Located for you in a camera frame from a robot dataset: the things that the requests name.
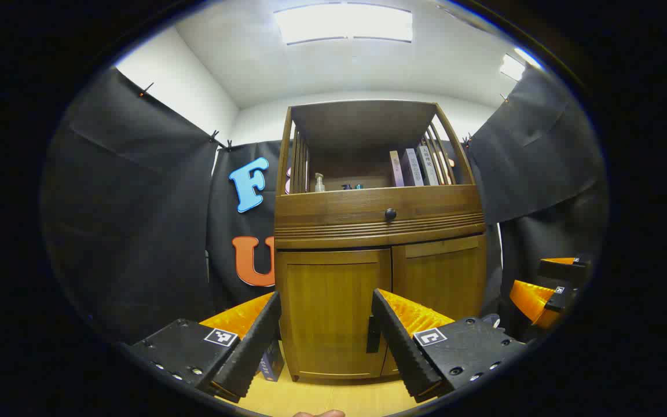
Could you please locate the large ceiling light panel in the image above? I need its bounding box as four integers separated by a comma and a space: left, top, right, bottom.
273, 2, 414, 46

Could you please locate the wooden double-door shoe cabinet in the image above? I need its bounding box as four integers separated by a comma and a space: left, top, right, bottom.
274, 100, 488, 384

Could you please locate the small ceiling light panel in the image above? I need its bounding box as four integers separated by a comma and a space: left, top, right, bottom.
499, 53, 527, 82

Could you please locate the wooden cabinet drawer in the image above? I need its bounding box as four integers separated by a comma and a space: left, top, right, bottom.
275, 185, 486, 243

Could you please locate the blue book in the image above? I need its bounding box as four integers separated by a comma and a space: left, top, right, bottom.
259, 340, 286, 383

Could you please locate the black backdrop cloth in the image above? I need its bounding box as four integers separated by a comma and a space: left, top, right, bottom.
41, 65, 610, 343

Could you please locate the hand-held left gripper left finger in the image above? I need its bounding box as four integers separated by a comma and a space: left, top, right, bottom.
131, 291, 283, 404

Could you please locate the wooden shoe cabinet door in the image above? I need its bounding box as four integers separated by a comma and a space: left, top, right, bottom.
276, 249, 393, 381
391, 235, 488, 377

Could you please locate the white spine book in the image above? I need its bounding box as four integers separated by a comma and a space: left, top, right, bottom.
417, 145, 440, 186

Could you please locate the black cabinet door handle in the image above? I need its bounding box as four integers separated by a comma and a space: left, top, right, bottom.
366, 315, 381, 354

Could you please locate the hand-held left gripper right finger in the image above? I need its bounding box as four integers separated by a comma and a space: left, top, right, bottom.
371, 288, 529, 404

